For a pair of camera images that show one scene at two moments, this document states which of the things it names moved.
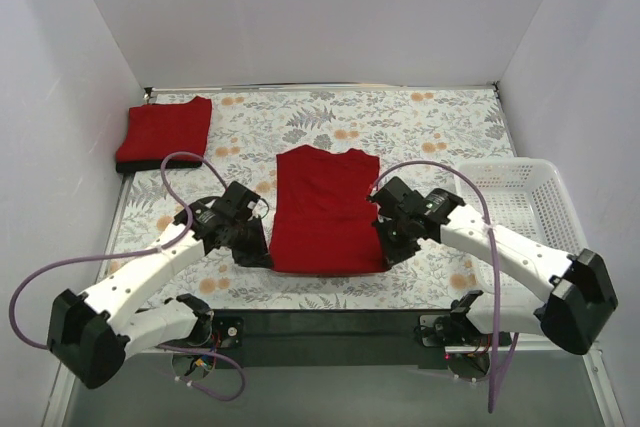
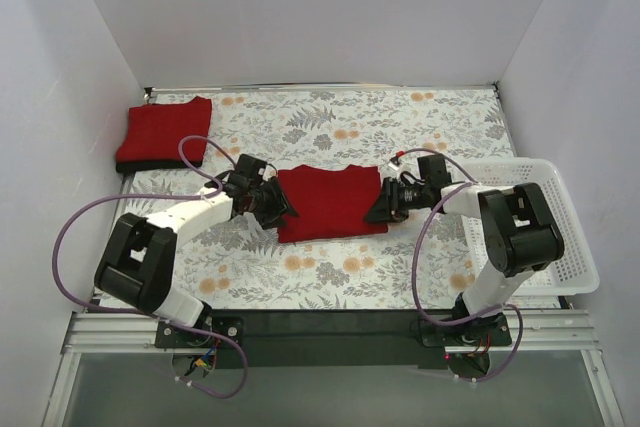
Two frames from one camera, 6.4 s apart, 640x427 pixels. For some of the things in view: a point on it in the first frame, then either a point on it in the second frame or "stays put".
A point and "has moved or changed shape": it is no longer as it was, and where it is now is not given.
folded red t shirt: (157, 129) stays put
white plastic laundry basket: (525, 194) stays put
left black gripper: (248, 245) -> (272, 202)
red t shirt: (323, 219) has moved or changed shape
